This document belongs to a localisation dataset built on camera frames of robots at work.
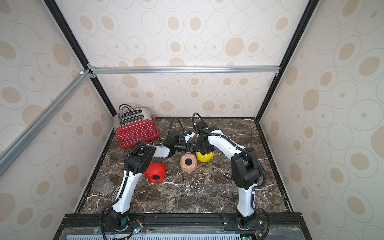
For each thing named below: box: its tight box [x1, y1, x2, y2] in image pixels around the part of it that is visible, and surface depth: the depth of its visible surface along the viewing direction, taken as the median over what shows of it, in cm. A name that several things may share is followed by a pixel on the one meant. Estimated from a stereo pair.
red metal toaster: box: [113, 107, 160, 149], surface depth 98 cm
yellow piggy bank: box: [196, 151, 215, 163], surface depth 91 cm
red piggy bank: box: [144, 161, 167, 183], surface depth 85 cm
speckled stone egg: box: [111, 187, 120, 202], surface depth 80 cm
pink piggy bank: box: [180, 152, 198, 174], surface depth 89 cm
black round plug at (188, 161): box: [184, 158, 193, 166], surface depth 88 cm
